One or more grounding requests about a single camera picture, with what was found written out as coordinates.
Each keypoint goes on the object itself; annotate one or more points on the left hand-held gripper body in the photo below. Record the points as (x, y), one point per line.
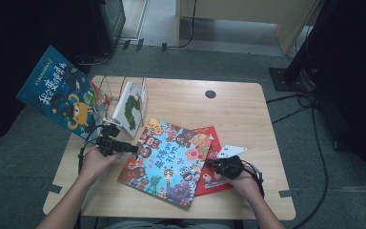
(108, 144)

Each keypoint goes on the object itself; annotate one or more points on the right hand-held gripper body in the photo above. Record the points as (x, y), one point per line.
(230, 167)

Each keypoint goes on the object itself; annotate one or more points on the red picture book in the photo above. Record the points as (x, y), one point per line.
(211, 184)

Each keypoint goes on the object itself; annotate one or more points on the white caterpillar picture book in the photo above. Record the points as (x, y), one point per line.
(128, 109)

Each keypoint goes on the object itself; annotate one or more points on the light blue many-monsters picture book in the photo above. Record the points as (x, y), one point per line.
(168, 162)

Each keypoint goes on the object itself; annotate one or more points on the clear acrylic book rack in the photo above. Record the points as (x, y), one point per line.
(139, 95)

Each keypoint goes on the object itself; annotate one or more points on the dark blue monster picture book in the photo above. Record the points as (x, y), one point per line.
(62, 92)

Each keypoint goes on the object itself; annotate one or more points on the person's right hand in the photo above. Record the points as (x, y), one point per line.
(243, 186)

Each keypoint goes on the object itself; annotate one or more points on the person's left hand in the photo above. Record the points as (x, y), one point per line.
(97, 165)

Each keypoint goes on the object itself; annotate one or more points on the dark floor tape strip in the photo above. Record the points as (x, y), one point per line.
(139, 44)
(126, 44)
(287, 193)
(164, 47)

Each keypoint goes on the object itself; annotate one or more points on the black round table grommet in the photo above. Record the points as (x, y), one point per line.
(210, 94)

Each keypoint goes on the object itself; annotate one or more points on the person's grey clothing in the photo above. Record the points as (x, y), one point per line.
(146, 225)

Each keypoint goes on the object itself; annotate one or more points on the dark cabinet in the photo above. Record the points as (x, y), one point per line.
(111, 22)

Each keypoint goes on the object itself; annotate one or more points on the beige wooden furniture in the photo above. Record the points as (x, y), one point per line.
(251, 9)

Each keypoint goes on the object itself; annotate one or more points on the black stand base plate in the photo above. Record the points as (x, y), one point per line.
(290, 81)

